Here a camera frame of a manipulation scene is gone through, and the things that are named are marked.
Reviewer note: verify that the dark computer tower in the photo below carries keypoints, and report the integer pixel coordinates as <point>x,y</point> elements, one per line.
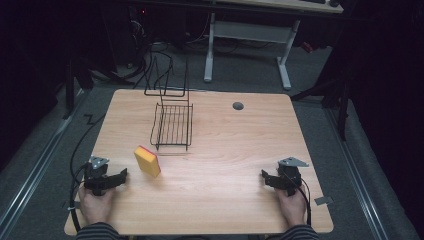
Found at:
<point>138,33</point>

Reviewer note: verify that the person's right hand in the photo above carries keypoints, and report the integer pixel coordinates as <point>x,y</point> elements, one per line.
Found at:
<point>293,208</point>

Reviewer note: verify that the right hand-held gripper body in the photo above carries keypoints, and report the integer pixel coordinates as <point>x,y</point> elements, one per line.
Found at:
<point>290,175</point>

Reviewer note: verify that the yellow sponge with red edge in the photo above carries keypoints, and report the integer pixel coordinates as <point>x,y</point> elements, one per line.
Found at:
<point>147,161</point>

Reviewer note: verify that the grey tape piece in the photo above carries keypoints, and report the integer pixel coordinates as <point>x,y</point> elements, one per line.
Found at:
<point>323,200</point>

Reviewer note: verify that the black stand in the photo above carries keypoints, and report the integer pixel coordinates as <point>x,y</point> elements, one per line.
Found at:
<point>70,90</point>
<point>343,106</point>

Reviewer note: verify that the metal floor rail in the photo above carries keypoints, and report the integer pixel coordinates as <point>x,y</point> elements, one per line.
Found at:
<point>356,173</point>
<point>36,156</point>

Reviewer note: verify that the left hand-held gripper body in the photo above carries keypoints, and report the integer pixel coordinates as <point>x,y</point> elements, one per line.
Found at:
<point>95,173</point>

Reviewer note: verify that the small red object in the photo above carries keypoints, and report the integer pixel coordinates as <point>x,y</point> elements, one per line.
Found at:
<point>307,47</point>

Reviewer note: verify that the white-legged desk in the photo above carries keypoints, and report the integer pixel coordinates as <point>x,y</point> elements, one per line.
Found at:
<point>253,31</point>

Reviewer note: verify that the round grey table grommet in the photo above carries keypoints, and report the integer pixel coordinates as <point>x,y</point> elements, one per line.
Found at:
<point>238,106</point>

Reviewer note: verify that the person's left hand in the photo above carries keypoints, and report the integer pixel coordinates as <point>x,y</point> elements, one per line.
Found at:
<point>95,206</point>

